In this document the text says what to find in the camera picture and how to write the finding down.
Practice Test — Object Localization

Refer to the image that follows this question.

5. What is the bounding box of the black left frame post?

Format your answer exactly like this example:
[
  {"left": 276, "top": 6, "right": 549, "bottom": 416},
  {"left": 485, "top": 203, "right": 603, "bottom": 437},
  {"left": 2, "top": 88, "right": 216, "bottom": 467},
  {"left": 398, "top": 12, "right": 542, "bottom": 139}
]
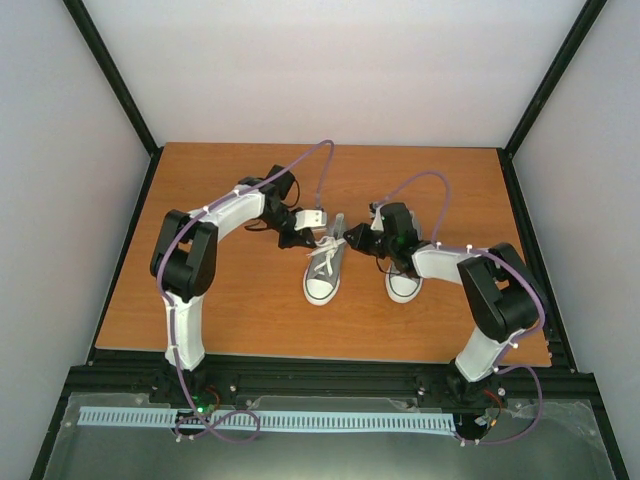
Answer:
[{"left": 62, "top": 0, "right": 161, "bottom": 157}]

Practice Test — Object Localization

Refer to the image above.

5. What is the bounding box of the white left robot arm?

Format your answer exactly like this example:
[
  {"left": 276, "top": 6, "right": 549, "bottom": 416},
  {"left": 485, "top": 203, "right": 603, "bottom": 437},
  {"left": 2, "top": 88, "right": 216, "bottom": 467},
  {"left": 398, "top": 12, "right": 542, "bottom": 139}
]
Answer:
[{"left": 150, "top": 165, "right": 315, "bottom": 403}]

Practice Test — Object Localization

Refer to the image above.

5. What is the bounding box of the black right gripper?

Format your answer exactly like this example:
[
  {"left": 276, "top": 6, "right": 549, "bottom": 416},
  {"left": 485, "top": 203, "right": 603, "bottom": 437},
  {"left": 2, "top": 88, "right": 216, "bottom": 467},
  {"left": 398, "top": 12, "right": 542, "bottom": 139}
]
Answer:
[{"left": 344, "top": 222, "right": 397, "bottom": 259}]

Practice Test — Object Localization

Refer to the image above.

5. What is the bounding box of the black frame post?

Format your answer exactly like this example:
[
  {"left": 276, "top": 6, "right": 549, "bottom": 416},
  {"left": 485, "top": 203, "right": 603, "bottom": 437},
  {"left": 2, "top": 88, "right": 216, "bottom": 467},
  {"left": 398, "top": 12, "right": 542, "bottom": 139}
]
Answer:
[
  {"left": 502, "top": 0, "right": 610, "bottom": 156},
  {"left": 62, "top": 0, "right": 161, "bottom": 157}
]

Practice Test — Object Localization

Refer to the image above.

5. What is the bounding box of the light blue cable duct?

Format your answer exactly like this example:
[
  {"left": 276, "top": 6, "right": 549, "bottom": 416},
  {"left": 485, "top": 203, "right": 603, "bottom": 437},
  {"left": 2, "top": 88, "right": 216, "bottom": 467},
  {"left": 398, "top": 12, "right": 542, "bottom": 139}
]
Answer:
[{"left": 77, "top": 406, "right": 456, "bottom": 435}]

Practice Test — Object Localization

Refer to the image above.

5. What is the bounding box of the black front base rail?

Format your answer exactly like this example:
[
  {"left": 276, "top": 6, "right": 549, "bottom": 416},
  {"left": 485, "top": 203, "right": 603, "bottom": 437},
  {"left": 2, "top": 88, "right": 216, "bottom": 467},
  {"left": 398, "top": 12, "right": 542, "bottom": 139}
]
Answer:
[{"left": 64, "top": 350, "right": 602, "bottom": 411}]

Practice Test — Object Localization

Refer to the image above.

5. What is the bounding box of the black right frame post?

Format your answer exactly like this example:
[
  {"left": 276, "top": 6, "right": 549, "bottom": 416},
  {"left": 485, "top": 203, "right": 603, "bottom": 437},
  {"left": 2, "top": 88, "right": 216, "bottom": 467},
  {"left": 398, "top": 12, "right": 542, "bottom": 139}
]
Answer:
[{"left": 502, "top": 0, "right": 610, "bottom": 156}]

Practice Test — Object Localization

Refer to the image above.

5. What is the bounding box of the clear plastic front sheet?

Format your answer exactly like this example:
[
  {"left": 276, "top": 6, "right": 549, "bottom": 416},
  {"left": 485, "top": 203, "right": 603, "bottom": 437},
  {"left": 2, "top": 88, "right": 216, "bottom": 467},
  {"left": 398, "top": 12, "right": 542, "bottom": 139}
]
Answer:
[{"left": 43, "top": 394, "right": 615, "bottom": 479}]

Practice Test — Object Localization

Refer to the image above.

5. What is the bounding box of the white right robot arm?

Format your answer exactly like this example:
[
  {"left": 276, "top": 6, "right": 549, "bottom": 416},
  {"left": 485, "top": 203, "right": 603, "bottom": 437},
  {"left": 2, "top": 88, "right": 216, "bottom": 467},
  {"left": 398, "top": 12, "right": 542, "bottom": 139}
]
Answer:
[{"left": 344, "top": 203, "right": 546, "bottom": 384}]

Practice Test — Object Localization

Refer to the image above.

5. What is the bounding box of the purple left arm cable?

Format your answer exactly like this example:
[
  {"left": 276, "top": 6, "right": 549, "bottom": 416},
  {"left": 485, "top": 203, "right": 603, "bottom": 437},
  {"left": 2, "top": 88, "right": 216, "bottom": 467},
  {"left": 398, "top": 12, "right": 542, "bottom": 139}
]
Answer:
[{"left": 155, "top": 139, "right": 335, "bottom": 445}]

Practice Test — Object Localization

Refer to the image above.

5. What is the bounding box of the grey sneaker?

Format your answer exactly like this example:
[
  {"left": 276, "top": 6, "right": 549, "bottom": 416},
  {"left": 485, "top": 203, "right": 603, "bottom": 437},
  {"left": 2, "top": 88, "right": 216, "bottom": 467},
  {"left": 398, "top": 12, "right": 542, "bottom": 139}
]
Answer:
[
  {"left": 303, "top": 213, "right": 347, "bottom": 306},
  {"left": 382, "top": 202, "right": 423, "bottom": 304}
]

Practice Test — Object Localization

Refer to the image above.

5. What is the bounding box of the white shoelace of sneaker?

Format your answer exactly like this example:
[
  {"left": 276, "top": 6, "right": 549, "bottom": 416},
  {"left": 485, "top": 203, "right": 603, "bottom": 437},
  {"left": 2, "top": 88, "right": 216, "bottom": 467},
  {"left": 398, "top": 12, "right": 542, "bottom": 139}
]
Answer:
[{"left": 306, "top": 236, "right": 346, "bottom": 281}]

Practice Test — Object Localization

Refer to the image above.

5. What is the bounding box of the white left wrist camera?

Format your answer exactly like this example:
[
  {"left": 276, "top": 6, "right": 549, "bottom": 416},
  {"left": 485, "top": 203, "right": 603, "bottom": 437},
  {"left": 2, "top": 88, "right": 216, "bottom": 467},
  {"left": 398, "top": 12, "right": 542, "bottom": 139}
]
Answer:
[{"left": 294, "top": 209, "right": 328, "bottom": 231}]

